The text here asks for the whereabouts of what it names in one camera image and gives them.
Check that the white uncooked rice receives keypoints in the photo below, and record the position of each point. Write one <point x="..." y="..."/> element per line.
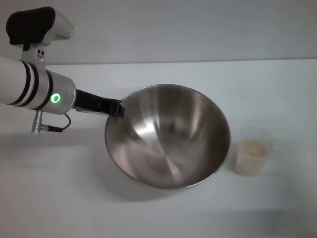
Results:
<point x="255" y="150"/>

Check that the stainless steel mixing bowl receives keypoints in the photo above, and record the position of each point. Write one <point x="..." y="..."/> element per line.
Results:
<point x="168" y="138"/>

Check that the clear plastic measuring cup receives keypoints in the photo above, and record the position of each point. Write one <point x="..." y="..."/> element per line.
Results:
<point x="247" y="168"/>

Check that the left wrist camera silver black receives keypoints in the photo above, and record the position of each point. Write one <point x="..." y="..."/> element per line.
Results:
<point x="37" y="24"/>

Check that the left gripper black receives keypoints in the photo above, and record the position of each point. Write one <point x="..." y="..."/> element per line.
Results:
<point x="86" y="102"/>

